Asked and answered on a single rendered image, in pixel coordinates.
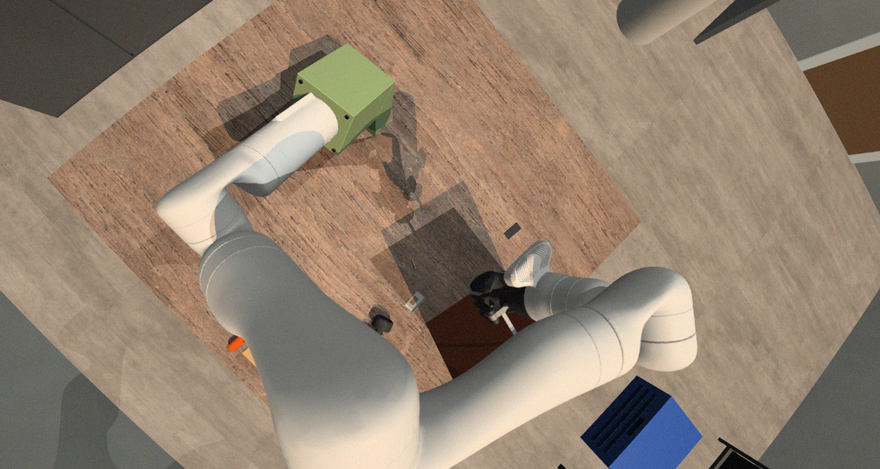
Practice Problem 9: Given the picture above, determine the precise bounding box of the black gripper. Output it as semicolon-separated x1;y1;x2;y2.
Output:
471;285;535;325

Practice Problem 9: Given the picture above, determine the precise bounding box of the reddish-brown door slab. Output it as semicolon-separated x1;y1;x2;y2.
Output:
426;293;535;379

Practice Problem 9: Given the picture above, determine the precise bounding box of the tan cardboard box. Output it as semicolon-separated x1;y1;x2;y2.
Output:
242;348;256;366

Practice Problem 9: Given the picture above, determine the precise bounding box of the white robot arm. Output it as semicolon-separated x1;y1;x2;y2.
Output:
156;92;697;469

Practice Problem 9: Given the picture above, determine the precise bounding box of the orange-handled screwdriver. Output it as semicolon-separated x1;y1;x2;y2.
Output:
228;336;245;351

